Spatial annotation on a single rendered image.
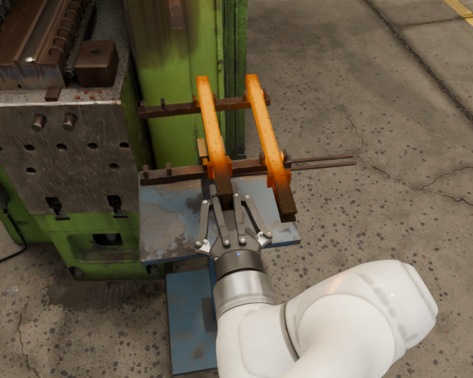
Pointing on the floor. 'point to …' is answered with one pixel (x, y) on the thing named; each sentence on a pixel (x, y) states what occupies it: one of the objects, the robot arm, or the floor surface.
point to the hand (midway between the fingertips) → (222, 184)
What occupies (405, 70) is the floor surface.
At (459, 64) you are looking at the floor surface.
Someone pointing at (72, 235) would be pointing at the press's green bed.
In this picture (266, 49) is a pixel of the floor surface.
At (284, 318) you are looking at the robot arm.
